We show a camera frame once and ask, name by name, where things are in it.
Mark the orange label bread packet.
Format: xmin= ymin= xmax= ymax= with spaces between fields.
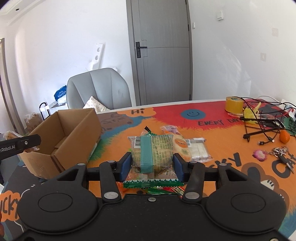
xmin=173 ymin=134 xmax=192 ymax=162

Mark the clear white wafer packet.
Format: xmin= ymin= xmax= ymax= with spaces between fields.
xmin=185 ymin=138 xmax=212 ymax=163

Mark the teal striped cracker packet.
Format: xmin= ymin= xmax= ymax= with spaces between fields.
xmin=123 ymin=131 xmax=184 ymax=189

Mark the pink small snack packet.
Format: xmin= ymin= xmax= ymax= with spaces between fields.
xmin=161 ymin=125 xmax=180 ymax=135

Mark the grey room door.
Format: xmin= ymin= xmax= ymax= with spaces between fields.
xmin=126 ymin=1 xmax=192 ymax=105

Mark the brown printed carton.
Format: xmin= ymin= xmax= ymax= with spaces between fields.
xmin=25 ymin=113 xmax=42 ymax=133

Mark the black metal shoe rack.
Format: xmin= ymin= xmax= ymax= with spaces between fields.
xmin=39 ymin=101 xmax=68 ymax=120

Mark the brown cardboard box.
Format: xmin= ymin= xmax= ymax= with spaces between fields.
xmin=19 ymin=108 xmax=102 ymax=179

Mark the dotted white cushion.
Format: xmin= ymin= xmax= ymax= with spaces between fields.
xmin=83 ymin=96 xmax=109 ymax=113

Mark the blue plastic bag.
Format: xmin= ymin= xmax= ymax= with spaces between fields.
xmin=54 ymin=85 xmax=67 ymax=101

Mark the grey upholstered chair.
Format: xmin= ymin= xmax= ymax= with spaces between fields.
xmin=66 ymin=68 xmax=132 ymax=109

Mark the yellow tape roll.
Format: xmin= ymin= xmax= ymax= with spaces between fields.
xmin=225 ymin=96 xmax=244 ymax=114

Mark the yellow plastic toy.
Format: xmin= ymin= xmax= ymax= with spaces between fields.
xmin=243 ymin=102 xmax=261 ymax=125

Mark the metal key bunch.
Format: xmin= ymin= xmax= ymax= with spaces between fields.
xmin=269 ymin=147 xmax=294 ymax=173

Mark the small orange tangerine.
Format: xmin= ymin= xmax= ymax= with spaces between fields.
xmin=279 ymin=130 xmax=290 ymax=144

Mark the pink flower keychain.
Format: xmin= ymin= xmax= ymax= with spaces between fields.
xmin=252 ymin=150 xmax=268 ymax=162

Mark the black cable bundle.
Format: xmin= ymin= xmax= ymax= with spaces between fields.
xmin=239 ymin=96 xmax=296 ymax=146

